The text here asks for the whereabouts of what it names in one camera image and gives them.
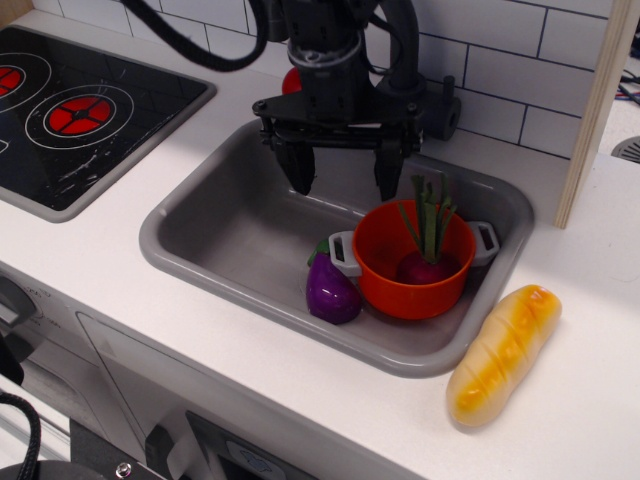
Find black robot base with screw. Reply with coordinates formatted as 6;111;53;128
14;418;166;480

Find white toy oven front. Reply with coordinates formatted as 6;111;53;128
1;272;309;479

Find red toy tomato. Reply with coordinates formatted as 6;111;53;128
281;67;302;95

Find round metal vent grille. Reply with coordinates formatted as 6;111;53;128
611;136;640;164

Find toy bread loaf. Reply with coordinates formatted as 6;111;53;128
446;285;562;427

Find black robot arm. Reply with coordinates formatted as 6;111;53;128
253;1;426;200

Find dark grey toy faucet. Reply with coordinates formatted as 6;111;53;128
376;1;461;141

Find purple toy beet green stems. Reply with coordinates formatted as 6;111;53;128
396;173;460;285

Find black braided cable lower left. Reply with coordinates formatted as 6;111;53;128
0;392;42;480

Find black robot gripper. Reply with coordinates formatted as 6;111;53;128
252;1;422;201

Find purple toy eggplant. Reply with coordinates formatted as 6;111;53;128
305;239;362;325

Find light wooden side panel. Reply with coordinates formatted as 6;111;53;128
553;0;639;229

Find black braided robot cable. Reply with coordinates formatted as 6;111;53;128
119;0;269;73

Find grey plastic sink basin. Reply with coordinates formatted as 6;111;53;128
139;120;534;378

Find black toy stovetop red burners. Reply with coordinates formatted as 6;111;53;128
1;26;216;223

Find orange toy pot grey handles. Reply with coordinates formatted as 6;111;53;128
328;200;500;320

